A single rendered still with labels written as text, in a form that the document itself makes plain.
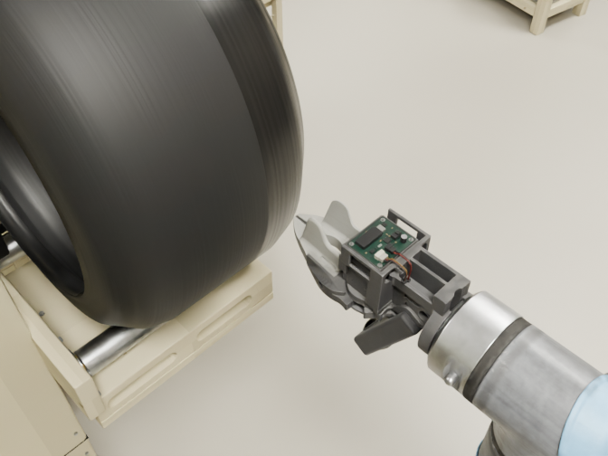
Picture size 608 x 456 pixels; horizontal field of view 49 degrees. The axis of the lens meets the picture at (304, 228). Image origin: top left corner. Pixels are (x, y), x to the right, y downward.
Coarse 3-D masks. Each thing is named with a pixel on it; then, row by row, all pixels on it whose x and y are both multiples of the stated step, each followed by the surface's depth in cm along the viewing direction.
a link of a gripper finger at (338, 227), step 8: (336, 200) 70; (328, 208) 72; (336, 208) 71; (344, 208) 70; (304, 216) 74; (312, 216) 74; (320, 216) 74; (328, 216) 72; (336, 216) 71; (344, 216) 70; (328, 224) 73; (336, 224) 72; (344, 224) 71; (352, 224) 70; (328, 232) 73; (336, 232) 73; (344, 232) 72; (352, 232) 71; (328, 240) 73; (336, 240) 72; (344, 240) 72
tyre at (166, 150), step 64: (0, 0) 62; (64, 0) 63; (128, 0) 66; (192, 0) 69; (256, 0) 76; (0, 64) 63; (64, 64) 63; (128, 64) 65; (192, 64) 69; (256, 64) 73; (0, 128) 112; (64, 128) 64; (128, 128) 65; (192, 128) 70; (256, 128) 75; (0, 192) 105; (64, 192) 68; (128, 192) 67; (192, 192) 72; (256, 192) 79; (64, 256) 110; (128, 256) 72; (192, 256) 76; (256, 256) 92; (128, 320) 85
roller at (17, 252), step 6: (6, 234) 114; (6, 240) 112; (12, 240) 113; (12, 246) 112; (18, 246) 113; (12, 252) 112; (18, 252) 113; (24, 252) 114; (6, 258) 112; (12, 258) 113; (18, 258) 114; (0, 264) 112; (6, 264) 113
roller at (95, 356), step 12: (108, 336) 100; (120, 336) 100; (132, 336) 101; (144, 336) 103; (84, 348) 98; (96, 348) 98; (108, 348) 99; (120, 348) 100; (84, 360) 97; (96, 360) 98; (108, 360) 99; (96, 372) 99
